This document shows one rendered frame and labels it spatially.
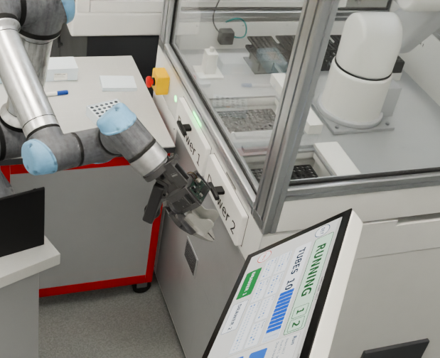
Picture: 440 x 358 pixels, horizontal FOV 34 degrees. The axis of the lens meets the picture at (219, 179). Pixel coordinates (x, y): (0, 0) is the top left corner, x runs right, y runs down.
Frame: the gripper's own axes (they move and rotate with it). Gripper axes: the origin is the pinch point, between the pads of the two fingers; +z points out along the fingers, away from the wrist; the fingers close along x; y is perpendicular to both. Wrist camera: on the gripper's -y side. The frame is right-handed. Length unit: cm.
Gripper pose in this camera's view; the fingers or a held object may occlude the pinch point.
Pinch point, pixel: (207, 237)
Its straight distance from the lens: 160.3
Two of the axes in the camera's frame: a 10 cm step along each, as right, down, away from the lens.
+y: 7.2, -4.0, -5.6
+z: 6.2, 7.4, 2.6
